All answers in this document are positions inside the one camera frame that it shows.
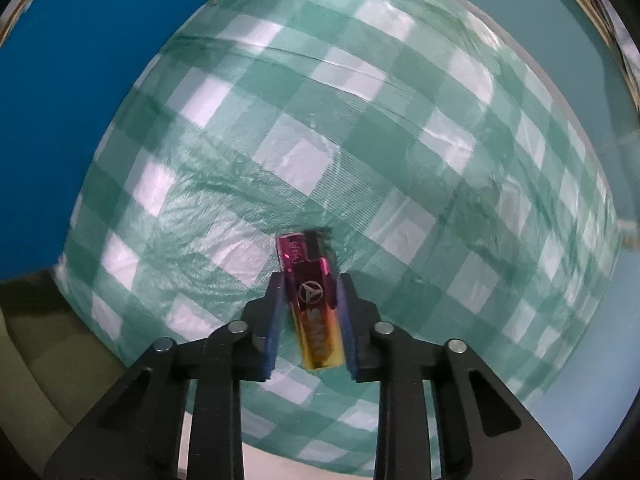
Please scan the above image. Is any green white checked tablecloth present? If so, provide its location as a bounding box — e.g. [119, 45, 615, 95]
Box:
[52, 0, 623, 473]

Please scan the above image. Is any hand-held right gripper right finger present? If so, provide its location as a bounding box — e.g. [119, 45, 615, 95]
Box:
[336, 274, 573, 480]

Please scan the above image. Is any pink and gold lighter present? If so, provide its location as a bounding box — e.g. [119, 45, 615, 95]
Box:
[276, 231, 346, 371]

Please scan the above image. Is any olive green blanket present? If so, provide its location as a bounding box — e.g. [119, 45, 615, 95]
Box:
[0, 270, 191, 480]

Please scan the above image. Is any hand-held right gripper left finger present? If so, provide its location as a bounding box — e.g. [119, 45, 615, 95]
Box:
[44, 272, 288, 480]

